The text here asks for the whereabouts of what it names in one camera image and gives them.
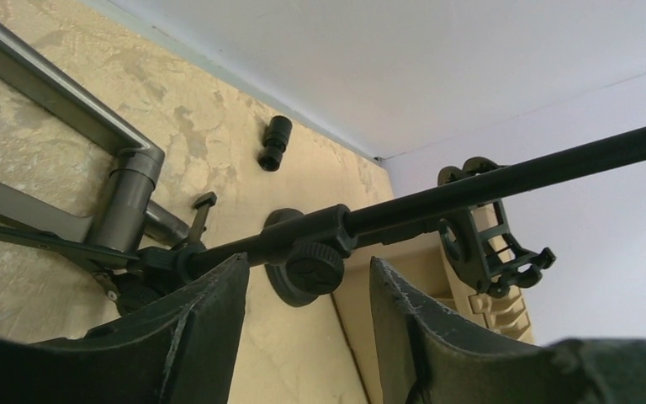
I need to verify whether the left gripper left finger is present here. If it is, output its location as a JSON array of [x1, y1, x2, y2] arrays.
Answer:
[[0, 254, 249, 403]]

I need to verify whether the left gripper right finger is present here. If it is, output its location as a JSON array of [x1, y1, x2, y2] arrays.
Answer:
[[369, 258, 646, 403]]

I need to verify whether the black tripod microphone stand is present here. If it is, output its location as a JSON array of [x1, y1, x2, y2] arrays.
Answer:
[[0, 126, 646, 313]]

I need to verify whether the tan hard plastic case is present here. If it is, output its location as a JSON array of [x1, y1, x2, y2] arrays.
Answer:
[[331, 203, 536, 404]]

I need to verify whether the grey metal tube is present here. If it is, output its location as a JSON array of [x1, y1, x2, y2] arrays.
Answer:
[[0, 22, 189, 252]]

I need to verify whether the black round base shock-mount stand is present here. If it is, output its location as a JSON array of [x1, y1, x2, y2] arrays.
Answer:
[[264, 157, 556, 307]]

